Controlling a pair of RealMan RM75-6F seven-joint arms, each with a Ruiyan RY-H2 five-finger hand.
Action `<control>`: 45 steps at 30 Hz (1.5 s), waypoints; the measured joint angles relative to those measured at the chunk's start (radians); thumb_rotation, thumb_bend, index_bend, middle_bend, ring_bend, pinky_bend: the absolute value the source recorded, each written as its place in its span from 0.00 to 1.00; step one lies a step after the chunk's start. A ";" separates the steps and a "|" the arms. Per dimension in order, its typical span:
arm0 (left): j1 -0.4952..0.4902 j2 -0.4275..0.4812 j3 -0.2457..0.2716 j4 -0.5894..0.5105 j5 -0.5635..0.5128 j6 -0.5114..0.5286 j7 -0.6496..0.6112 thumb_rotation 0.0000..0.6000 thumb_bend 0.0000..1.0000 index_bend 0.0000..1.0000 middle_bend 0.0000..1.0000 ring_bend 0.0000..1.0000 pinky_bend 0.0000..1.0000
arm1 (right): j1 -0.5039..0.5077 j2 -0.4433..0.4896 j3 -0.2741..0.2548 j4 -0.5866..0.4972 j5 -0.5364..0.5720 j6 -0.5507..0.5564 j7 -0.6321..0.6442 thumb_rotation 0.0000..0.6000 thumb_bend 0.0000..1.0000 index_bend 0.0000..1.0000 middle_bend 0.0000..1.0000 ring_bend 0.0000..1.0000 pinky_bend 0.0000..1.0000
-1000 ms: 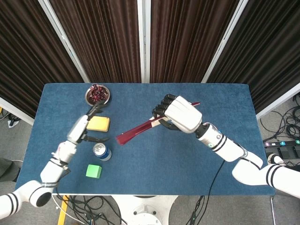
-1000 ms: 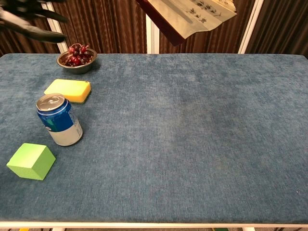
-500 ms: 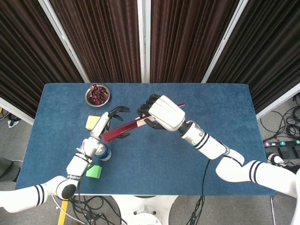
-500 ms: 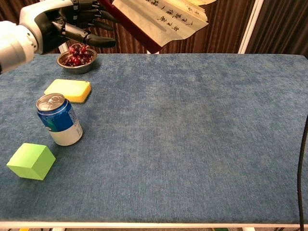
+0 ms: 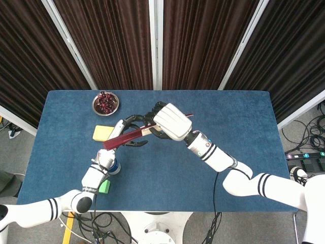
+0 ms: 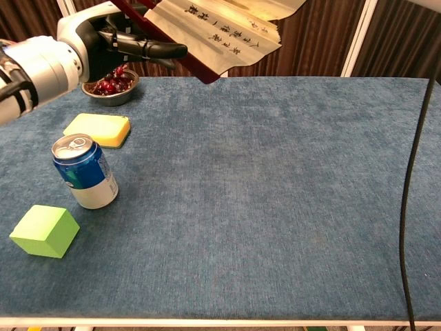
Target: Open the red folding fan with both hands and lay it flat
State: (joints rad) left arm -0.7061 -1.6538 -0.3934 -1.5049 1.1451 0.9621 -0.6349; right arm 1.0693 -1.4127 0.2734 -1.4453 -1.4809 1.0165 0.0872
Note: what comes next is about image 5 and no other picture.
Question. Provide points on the blue and silver drink can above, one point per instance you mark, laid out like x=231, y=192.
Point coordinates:
x=116, y=167

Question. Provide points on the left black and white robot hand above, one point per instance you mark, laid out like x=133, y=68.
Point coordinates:
x=117, y=129

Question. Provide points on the dark red stick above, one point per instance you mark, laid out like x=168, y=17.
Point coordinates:
x=122, y=139

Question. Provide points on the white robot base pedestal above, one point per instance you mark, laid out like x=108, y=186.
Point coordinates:
x=157, y=228

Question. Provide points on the black and white sneaker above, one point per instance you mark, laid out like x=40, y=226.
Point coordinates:
x=295, y=172

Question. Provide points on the bunch of red grapes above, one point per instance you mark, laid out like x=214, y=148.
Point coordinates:
x=105, y=103

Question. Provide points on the brown pleated screen panel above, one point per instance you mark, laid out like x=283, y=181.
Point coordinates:
x=30, y=50
x=292, y=50
x=203, y=38
x=114, y=38

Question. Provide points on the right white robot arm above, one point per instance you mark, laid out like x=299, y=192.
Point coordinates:
x=218, y=157

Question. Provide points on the black foot pedal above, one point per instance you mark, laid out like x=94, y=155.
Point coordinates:
x=308, y=164

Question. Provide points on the small metal bowl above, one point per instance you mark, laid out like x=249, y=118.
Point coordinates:
x=105, y=114

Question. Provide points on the green and white cube block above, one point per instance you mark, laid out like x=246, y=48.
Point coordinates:
x=106, y=186

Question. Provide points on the yellow sponge block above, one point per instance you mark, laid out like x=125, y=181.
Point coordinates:
x=101, y=132

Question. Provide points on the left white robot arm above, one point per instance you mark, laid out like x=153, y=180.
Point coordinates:
x=94, y=179

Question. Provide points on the blue fabric table cover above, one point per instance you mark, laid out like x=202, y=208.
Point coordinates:
x=165, y=178

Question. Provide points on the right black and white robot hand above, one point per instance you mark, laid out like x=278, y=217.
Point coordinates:
x=172, y=122

